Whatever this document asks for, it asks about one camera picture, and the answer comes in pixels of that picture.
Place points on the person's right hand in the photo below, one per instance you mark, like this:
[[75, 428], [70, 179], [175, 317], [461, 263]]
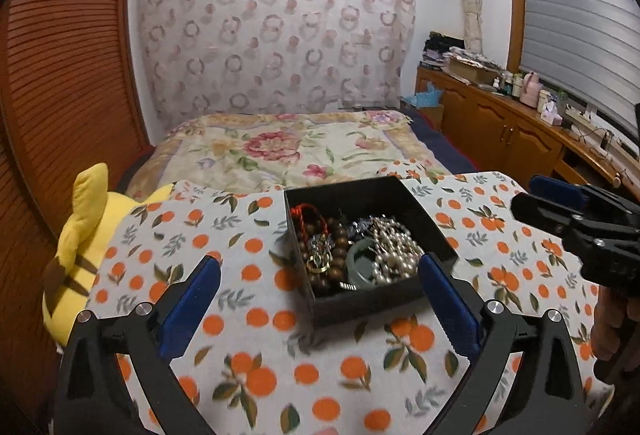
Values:
[[610, 312]]

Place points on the circle pattern sheer curtain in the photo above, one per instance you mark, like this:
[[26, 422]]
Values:
[[272, 56]]

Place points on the yellow plush toy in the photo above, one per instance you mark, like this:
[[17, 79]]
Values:
[[82, 245]]

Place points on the black jewelry box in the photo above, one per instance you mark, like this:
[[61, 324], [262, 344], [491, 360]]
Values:
[[324, 221]]

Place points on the stack of folded clothes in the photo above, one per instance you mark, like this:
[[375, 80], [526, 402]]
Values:
[[435, 46]]

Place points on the wooden sideboard cabinet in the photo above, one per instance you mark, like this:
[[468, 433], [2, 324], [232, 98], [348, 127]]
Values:
[[499, 133]]

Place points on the pink tissue box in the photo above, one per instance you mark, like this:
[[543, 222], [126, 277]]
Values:
[[550, 114]]

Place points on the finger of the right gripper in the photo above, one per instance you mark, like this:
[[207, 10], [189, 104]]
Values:
[[557, 191], [556, 213]]

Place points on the brown louvered wardrobe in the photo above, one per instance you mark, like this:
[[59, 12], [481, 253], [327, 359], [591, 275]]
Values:
[[67, 101]]

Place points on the grey window blind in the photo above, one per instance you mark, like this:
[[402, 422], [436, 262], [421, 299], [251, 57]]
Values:
[[588, 48]]

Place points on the pink thermos bottle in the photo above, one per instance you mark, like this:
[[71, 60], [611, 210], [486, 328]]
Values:
[[531, 88]]

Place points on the pale green jade bangle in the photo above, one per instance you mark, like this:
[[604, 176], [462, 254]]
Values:
[[360, 263]]

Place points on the floral bed quilt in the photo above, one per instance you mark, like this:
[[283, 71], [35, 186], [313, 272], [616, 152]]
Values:
[[262, 152]]

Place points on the orange print table cloth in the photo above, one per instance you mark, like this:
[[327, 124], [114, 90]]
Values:
[[272, 356]]

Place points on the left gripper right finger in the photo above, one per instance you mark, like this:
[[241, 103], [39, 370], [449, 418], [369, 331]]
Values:
[[546, 394]]

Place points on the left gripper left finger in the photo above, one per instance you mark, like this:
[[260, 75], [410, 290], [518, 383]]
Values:
[[92, 396]]

